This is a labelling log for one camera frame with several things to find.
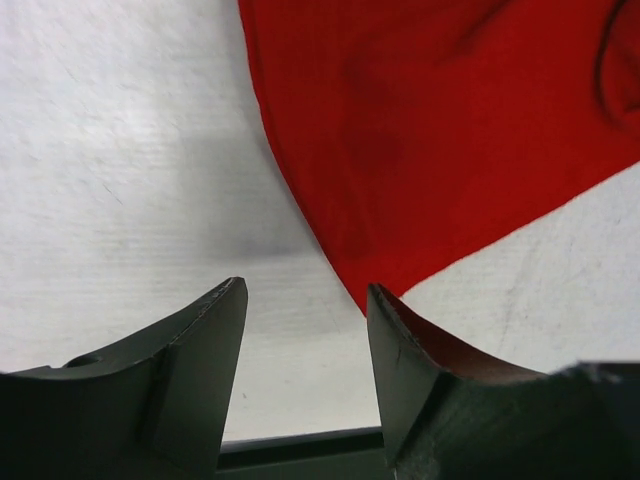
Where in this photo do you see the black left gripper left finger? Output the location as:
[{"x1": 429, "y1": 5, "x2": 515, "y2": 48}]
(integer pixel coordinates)
[{"x1": 1, "y1": 277, "x2": 248, "y2": 479}]

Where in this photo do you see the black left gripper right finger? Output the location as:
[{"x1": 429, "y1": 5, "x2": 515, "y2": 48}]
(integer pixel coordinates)
[{"x1": 367, "y1": 284, "x2": 639, "y2": 479}]

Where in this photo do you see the red t shirt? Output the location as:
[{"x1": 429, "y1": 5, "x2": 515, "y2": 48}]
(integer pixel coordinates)
[{"x1": 239, "y1": 1, "x2": 639, "y2": 307}]

